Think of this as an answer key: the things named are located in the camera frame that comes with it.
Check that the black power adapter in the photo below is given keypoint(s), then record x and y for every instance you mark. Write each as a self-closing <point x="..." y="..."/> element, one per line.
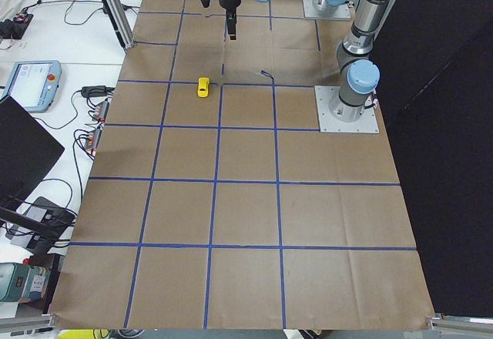
<point x="96" y="91"/>

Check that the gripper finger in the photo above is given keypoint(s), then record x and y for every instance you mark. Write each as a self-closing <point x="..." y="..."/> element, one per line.
<point x="231" y="25"/>

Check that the yellow beetle toy car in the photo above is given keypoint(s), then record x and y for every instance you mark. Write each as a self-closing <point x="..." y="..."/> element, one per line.
<point x="203" y="87"/>

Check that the teach pendant tablet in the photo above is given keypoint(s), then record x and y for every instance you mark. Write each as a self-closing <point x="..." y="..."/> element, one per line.
<point x="33" y="84"/>

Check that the aluminium frame post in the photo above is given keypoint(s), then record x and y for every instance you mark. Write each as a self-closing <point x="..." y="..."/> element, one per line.
<point x="119" y="22"/>

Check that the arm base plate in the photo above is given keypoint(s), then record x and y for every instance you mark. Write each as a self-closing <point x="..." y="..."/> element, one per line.
<point x="333" y="10"/>
<point x="334" y="116"/>

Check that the brown paper table cover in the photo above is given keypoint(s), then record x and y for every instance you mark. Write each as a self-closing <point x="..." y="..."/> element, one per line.
<point x="235" y="210"/>

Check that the green emergency stop box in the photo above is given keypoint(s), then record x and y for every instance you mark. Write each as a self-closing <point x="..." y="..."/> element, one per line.
<point x="23" y="283"/>

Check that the black laptop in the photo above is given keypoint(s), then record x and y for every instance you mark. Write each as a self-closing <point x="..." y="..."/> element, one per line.
<point x="28" y="152"/>

